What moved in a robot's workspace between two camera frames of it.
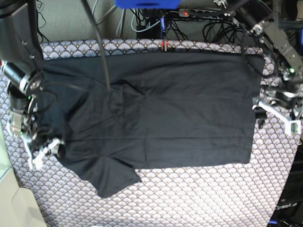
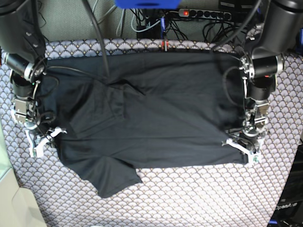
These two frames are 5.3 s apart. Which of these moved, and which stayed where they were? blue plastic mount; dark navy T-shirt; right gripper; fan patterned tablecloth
Moved: right gripper
Stayed: fan patterned tablecloth; dark navy T-shirt; blue plastic mount
